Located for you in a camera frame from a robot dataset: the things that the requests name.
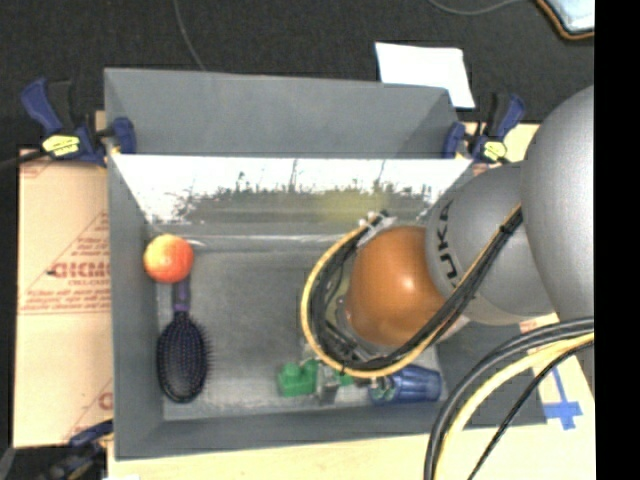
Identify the grey metal bin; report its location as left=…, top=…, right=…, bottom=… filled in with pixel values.
left=103, top=67, right=547, bottom=460

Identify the black and purple hairbrush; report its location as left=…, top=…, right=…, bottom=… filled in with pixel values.
left=155, top=275, right=215, bottom=404

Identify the brown cardboard board red print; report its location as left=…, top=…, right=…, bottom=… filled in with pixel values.
left=12, top=149, right=115, bottom=450

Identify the green toy block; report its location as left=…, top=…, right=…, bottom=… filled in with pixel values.
left=277, top=359, right=322, bottom=399

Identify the blue ribbed plastic object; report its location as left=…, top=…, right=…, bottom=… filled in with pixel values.
left=369, top=365, right=444, bottom=405

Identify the red and yellow apple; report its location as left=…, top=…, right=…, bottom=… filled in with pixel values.
left=142, top=233, right=195, bottom=285

